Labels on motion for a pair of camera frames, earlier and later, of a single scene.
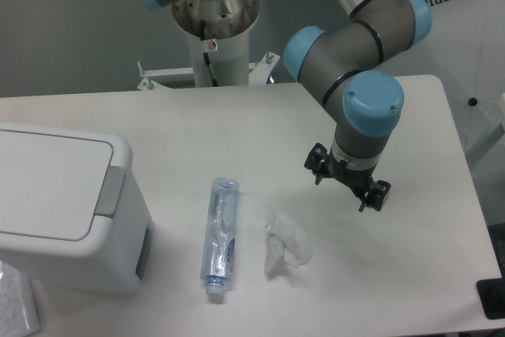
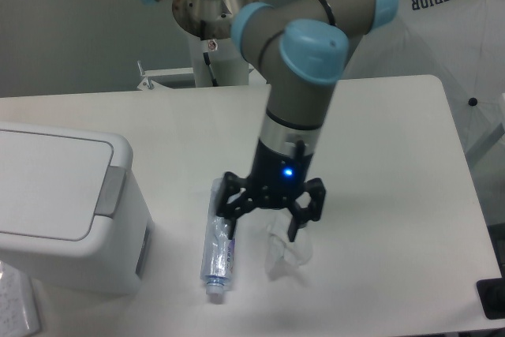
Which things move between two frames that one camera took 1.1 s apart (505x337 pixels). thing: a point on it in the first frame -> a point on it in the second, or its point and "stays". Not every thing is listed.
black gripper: [358, 180] -> [278, 177]
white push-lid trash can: [72, 214] stays
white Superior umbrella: [465, 49] stays
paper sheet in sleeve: [18, 312] stays
